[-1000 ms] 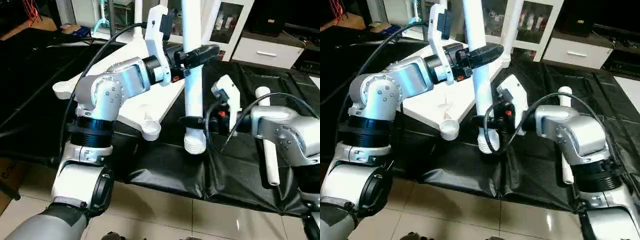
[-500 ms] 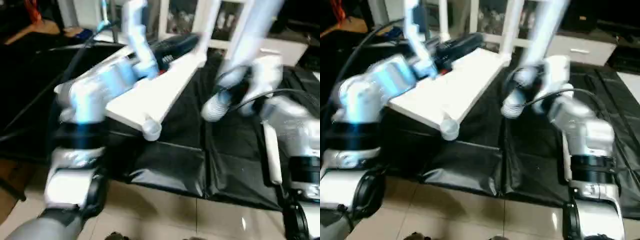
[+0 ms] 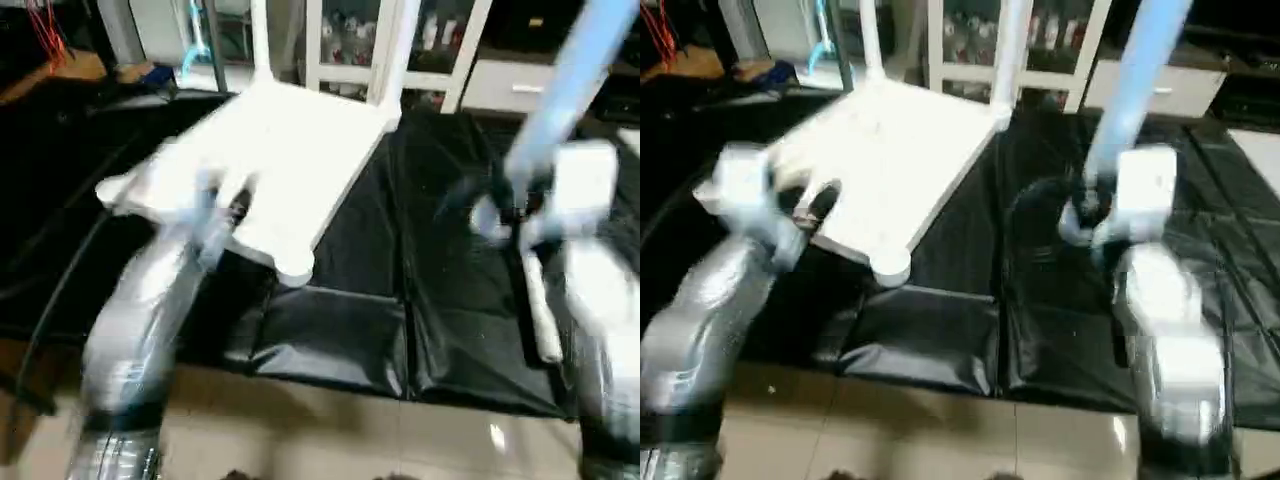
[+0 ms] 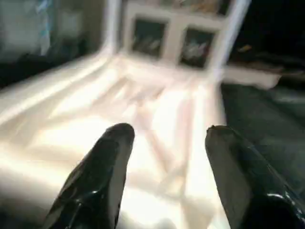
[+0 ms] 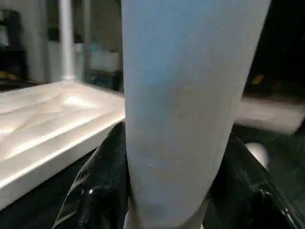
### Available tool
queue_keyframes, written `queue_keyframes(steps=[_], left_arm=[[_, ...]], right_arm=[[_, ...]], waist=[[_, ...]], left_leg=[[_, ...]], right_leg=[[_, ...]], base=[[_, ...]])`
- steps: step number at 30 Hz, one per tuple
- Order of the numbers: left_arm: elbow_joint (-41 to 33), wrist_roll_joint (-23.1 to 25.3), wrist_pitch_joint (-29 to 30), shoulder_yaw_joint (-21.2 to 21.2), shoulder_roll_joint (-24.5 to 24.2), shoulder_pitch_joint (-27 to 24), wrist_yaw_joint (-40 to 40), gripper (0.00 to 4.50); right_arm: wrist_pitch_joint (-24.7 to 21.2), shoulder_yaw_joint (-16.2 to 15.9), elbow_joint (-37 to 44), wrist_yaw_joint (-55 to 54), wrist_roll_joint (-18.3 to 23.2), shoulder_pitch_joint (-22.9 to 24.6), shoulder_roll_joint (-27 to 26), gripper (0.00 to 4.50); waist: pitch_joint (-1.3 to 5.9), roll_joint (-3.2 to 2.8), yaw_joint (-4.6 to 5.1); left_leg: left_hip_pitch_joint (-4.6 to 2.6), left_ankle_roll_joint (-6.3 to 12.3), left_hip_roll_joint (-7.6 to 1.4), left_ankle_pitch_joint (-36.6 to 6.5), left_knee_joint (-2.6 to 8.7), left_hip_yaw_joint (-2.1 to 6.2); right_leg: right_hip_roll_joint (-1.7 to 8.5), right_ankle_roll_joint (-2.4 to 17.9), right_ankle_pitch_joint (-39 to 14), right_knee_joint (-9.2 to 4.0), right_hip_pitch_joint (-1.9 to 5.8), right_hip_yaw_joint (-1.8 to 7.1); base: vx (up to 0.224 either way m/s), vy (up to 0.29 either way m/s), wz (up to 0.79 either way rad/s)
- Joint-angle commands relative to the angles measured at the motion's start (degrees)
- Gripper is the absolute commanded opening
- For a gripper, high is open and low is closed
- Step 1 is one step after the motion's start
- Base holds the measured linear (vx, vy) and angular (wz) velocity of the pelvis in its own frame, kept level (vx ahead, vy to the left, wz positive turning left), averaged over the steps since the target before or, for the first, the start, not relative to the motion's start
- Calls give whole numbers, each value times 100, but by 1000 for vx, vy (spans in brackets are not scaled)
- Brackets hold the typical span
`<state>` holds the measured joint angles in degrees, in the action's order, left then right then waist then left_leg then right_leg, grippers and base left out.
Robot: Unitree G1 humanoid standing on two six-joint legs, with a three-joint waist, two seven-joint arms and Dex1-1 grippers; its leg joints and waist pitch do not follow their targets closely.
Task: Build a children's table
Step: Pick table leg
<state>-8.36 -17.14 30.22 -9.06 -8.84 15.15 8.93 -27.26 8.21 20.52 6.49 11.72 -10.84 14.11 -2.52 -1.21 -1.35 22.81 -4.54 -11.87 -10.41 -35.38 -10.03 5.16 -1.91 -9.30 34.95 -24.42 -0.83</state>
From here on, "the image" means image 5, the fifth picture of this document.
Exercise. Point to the black work mat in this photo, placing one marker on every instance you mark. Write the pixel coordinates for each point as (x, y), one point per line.
(281, 157)

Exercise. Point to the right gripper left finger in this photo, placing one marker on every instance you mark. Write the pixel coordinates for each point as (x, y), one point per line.
(100, 191)

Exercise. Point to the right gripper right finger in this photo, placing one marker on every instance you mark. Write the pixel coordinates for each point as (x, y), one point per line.
(257, 200)

